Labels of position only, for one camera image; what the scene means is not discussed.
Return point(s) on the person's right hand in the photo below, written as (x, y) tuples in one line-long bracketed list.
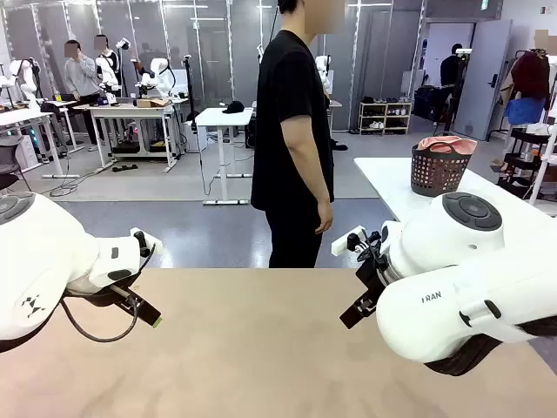
[(324, 217)]

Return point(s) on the person in grey hoodie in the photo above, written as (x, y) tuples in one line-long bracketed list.
[(82, 74)]

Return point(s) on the black bags pile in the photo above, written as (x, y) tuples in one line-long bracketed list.
[(428, 102)]

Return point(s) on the white long desk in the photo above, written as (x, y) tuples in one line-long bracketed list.
[(22, 117)]

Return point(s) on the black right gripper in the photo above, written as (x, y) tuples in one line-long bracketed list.
[(372, 281)]

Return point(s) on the person in black at door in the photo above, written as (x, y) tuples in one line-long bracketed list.
[(450, 69)]

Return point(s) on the white standing desk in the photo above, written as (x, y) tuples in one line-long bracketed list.
[(217, 116)]

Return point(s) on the grey office chair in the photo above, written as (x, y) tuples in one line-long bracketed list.
[(8, 157)]

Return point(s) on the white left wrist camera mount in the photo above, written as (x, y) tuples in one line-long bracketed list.
[(153, 246)]

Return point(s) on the black perforated laundry basket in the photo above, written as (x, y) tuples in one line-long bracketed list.
[(435, 174)]

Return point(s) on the wooden shoe rack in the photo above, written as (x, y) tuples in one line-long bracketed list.
[(385, 117)]

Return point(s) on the black shelf cart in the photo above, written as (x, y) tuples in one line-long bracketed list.
[(520, 161)]

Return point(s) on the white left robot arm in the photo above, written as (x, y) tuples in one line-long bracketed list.
[(43, 261)]

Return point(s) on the person's right forearm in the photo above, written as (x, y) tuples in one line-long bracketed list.
[(311, 187)]

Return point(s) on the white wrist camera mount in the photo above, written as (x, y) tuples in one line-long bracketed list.
[(153, 246), (341, 246)]

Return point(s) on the white side table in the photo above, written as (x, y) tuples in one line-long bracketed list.
[(383, 183)]

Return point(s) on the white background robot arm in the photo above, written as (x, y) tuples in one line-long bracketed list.
[(161, 74), (22, 74), (106, 74), (324, 72)]

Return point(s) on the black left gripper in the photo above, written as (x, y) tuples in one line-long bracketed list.
[(104, 300)]

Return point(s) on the black power strip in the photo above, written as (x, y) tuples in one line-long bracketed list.
[(126, 168)]

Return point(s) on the black tripod stand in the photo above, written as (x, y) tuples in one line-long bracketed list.
[(189, 87)]

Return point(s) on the pink towel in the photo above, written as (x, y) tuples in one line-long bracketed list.
[(439, 143)]

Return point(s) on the person in black clothes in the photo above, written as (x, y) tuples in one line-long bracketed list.
[(287, 130)]

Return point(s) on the flat cardboard box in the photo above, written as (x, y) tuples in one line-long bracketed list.
[(152, 103)]

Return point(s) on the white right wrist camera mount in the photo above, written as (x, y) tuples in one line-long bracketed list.
[(341, 246)]

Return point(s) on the dark red hanging coat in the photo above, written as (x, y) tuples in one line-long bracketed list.
[(528, 74)]

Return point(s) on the blue hanging bag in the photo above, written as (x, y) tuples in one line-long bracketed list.
[(524, 111)]

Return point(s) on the white robot workbench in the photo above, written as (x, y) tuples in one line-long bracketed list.
[(130, 111)]

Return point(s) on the black baseball cap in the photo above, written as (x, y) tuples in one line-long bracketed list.
[(235, 107)]

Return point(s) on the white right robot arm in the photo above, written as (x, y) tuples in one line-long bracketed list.
[(435, 305)]

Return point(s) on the person in striped black jacket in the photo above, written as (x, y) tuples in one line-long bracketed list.
[(114, 58)]

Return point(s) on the grey door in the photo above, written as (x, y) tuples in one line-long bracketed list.
[(483, 87)]

